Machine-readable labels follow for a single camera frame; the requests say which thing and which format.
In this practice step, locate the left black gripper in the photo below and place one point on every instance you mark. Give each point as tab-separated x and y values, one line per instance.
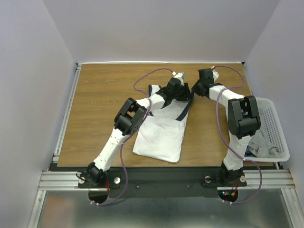
186	95

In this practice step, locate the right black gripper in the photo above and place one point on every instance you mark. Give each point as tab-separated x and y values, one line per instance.
198	87

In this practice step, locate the white graphic tank top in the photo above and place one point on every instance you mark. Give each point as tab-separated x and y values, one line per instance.
161	134

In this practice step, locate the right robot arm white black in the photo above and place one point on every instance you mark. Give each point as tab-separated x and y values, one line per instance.
243	121

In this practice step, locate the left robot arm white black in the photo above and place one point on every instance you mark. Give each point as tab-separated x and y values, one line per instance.
127	123

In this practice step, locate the grey tank top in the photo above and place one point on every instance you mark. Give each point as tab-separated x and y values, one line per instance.
260	146

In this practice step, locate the white plastic laundry basket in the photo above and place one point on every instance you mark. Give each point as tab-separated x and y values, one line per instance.
270	121

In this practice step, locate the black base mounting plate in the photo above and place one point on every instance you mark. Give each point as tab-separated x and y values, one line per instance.
160	182

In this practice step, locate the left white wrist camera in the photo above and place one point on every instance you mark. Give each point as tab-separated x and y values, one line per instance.
180	75

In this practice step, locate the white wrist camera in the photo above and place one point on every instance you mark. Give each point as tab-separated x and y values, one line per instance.
180	75
215	73

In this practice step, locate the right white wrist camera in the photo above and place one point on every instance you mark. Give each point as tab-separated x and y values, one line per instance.
215	73

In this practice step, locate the aluminium frame rail left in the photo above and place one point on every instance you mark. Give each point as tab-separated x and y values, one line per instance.
61	136

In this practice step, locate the aluminium frame rail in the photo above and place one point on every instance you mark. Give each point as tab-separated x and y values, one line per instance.
61	136
67	180

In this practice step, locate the aluminium frame rail front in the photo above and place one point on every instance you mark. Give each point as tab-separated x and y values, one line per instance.
67	180

